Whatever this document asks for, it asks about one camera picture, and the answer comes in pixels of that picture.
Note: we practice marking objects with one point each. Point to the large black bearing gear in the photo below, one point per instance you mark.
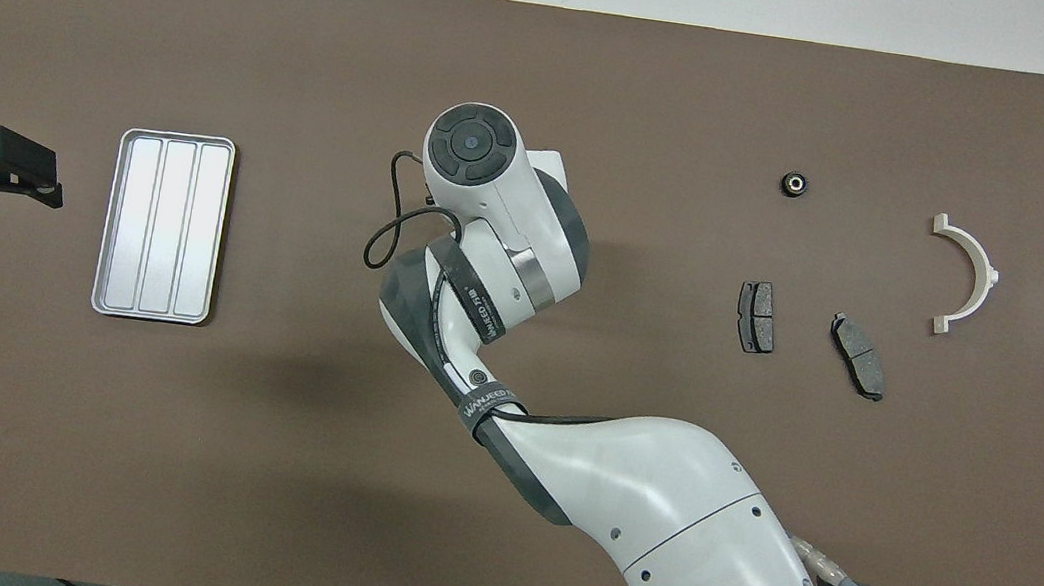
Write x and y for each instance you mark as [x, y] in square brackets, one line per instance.
[794, 183]

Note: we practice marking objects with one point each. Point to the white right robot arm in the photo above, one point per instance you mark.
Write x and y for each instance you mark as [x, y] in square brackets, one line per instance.
[654, 512]

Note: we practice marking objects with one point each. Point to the silver metal tray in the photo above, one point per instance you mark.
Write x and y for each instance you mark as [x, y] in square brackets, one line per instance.
[163, 226]

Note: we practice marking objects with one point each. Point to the brown table mat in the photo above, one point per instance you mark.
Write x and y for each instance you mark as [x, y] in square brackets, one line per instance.
[255, 480]

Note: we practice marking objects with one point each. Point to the rectangular dark brake pad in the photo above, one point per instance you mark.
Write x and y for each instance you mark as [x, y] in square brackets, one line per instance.
[757, 317]

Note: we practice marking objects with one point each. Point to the curved dark brake pad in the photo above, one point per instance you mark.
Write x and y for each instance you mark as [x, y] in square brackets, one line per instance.
[859, 356]

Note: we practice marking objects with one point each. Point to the white curved plastic bracket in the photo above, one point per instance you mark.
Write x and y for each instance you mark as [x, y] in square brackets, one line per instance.
[987, 269]

